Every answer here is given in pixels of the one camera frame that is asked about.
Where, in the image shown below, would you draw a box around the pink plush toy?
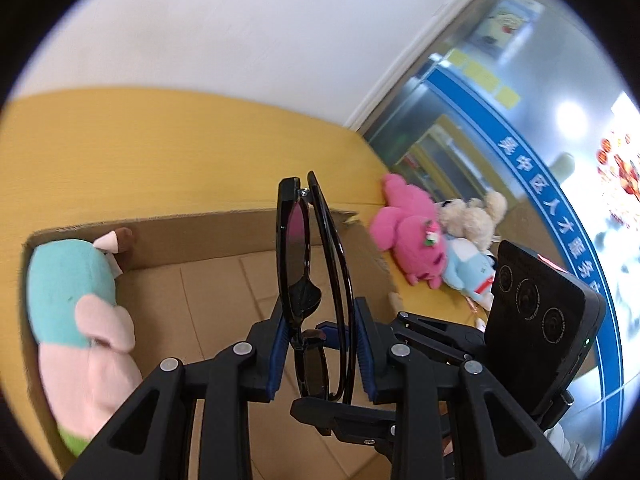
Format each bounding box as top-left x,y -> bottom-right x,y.
369,174 -> 447,289

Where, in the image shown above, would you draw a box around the black sunglasses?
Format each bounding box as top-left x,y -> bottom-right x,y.
276,171 -> 357,404

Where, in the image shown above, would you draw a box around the black camera box right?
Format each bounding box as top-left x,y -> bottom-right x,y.
484,240 -> 605,430

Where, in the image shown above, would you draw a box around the light blue plush toy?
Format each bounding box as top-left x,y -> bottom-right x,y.
442,236 -> 497,312

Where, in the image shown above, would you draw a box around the pig plush teal pink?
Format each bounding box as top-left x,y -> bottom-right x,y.
26,228 -> 142,456

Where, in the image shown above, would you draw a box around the cardboard box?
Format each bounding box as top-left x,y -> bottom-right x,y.
21,209 -> 397,479

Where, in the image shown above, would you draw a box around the beige teddy plush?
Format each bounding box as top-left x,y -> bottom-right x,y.
436,191 -> 508,252

